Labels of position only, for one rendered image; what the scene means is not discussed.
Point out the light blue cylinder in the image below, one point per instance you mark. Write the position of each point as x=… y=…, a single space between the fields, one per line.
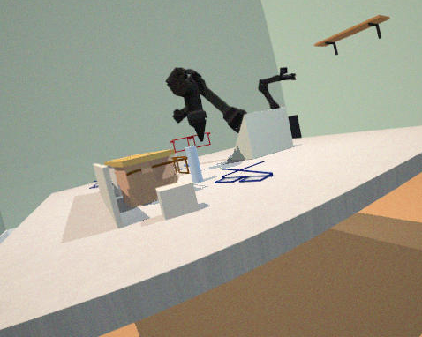
x=194 y=164

